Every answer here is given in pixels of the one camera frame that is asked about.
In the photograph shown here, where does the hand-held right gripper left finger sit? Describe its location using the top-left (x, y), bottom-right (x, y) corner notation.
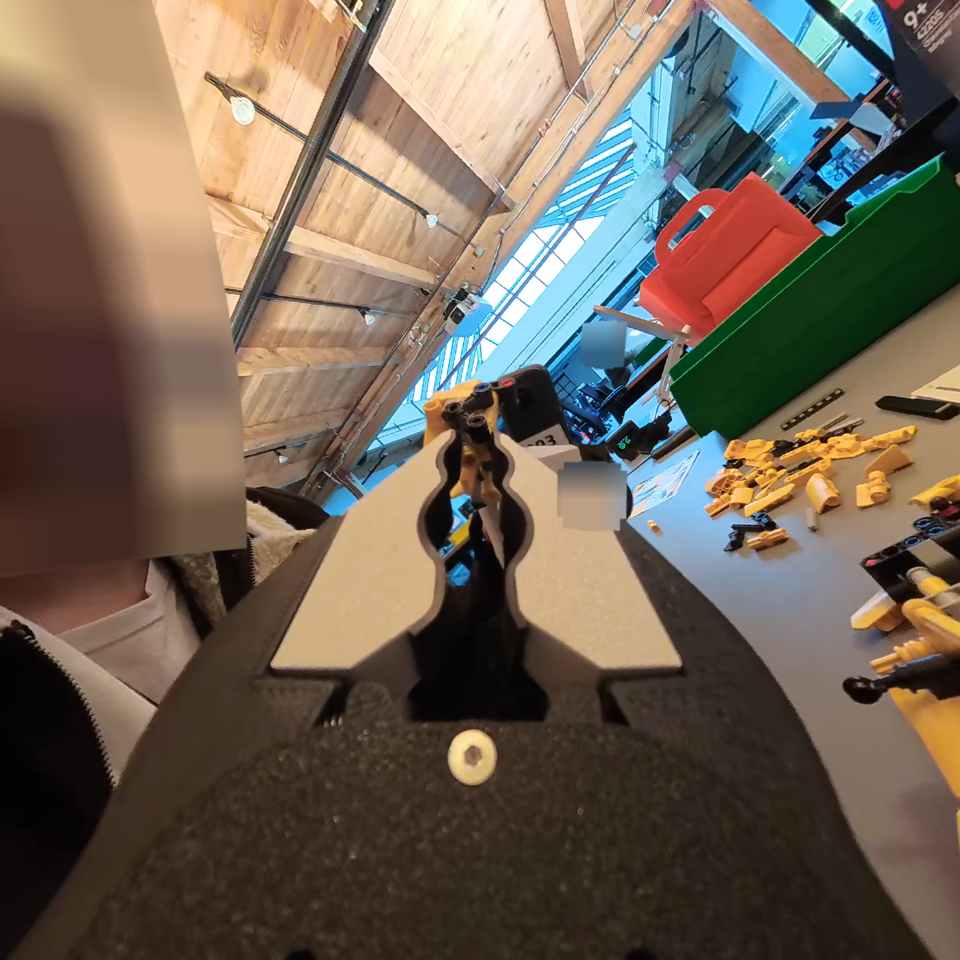
top-left (268, 432), bottom-right (457, 687)

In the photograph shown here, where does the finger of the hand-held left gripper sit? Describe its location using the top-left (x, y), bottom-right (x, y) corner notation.
top-left (478, 498), bottom-right (510, 567)

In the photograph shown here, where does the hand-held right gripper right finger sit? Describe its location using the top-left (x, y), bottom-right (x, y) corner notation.
top-left (495, 435), bottom-right (684, 697)

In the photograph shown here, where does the yellow brick subassembly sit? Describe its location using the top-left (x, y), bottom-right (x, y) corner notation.
top-left (422, 381), bottom-right (502, 505)

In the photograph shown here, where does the yellow brick car model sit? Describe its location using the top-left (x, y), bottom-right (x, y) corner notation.
top-left (841, 491), bottom-right (960, 826)

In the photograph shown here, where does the grey desk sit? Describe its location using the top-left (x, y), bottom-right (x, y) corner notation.
top-left (626, 288), bottom-right (960, 946)

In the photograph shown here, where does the colourful printed leaflet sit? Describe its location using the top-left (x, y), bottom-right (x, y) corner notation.
top-left (628, 450), bottom-right (700, 519)

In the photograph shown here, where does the pile of yellow brick pieces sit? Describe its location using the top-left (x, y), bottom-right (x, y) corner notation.
top-left (705, 425), bottom-right (960, 552)

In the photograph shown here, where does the long black brick beam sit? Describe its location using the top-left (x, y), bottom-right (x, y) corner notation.
top-left (780, 387), bottom-right (845, 431)

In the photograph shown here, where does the green plastic bin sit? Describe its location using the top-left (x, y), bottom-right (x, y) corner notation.
top-left (669, 153), bottom-right (960, 442)

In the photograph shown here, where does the black flat bar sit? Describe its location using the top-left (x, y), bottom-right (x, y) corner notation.
top-left (875, 395), bottom-right (960, 421)

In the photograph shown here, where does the open instruction booklet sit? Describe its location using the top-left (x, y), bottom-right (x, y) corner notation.
top-left (911, 360), bottom-right (960, 402)

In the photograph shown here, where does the white ceiling camera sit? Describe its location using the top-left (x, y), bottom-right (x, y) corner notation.
top-left (442, 288), bottom-right (492, 336)

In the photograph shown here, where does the wooden frame stand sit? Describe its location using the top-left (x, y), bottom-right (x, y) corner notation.
top-left (592, 303), bottom-right (695, 410)

